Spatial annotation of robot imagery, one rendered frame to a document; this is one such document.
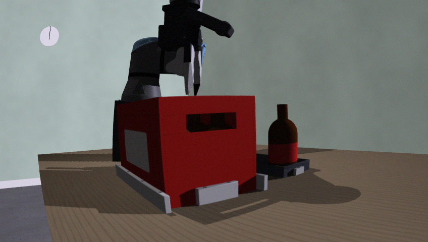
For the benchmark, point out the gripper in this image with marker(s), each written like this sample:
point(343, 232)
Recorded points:
point(186, 34)

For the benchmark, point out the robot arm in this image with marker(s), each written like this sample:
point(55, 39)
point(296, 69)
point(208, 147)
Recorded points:
point(148, 60)

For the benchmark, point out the brown glass bottle with cream label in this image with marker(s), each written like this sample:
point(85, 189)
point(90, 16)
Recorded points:
point(194, 124)

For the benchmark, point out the red plastic crate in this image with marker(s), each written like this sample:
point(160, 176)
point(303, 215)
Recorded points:
point(155, 146)

